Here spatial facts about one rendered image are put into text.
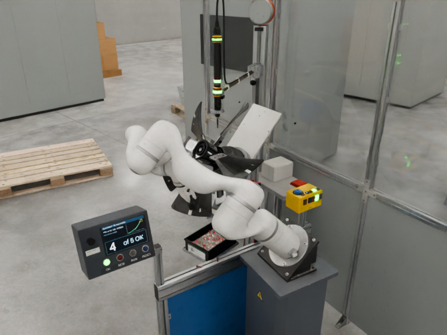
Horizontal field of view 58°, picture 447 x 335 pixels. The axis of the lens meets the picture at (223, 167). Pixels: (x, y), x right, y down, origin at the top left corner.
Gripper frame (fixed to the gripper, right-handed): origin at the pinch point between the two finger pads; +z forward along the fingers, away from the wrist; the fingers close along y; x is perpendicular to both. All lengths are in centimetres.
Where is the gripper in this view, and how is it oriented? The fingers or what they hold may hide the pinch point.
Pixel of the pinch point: (191, 205)
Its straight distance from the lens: 208.9
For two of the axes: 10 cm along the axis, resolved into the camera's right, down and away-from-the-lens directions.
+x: -8.0, 4.9, -3.6
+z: 2.4, 8.0, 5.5
